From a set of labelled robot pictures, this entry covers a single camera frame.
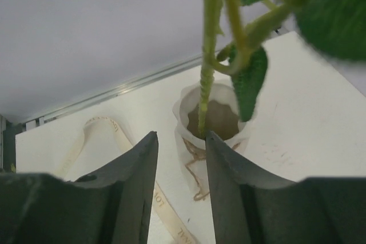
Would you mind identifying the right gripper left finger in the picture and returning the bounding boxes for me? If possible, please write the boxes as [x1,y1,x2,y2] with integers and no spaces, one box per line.
[1,131,158,243]

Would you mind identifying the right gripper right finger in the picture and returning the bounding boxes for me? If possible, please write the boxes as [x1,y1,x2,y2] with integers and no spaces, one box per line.
[205,131,365,243]

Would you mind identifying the cream printed ribbon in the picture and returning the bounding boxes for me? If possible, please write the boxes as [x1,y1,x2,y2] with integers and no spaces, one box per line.
[53,115,201,244]

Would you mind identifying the white ribbed ceramic vase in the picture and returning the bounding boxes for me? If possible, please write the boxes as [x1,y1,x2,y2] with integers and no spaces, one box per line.
[172,81,251,201]

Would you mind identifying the pink rose stem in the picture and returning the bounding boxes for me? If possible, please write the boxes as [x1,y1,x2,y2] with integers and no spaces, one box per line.
[197,0,365,138]

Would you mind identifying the left aluminium frame post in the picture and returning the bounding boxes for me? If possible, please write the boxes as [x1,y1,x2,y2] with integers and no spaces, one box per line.
[0,54,206,130]

